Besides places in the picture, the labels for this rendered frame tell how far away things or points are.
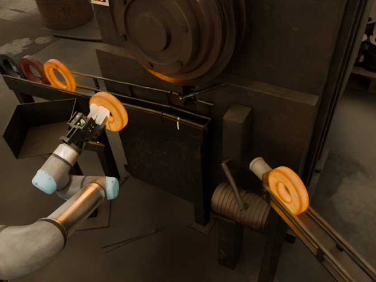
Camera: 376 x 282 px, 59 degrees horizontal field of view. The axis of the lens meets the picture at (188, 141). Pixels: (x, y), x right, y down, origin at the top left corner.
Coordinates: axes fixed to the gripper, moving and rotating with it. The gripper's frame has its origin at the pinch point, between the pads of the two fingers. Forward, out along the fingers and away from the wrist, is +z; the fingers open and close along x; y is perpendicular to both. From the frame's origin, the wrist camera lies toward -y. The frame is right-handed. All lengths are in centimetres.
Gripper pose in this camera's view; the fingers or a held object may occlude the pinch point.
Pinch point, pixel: (107, 107)
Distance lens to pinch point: 123.5
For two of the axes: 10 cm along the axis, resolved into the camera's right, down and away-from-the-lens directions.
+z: 4.7, -7.9, 4.0
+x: -8.6, -3.0, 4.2
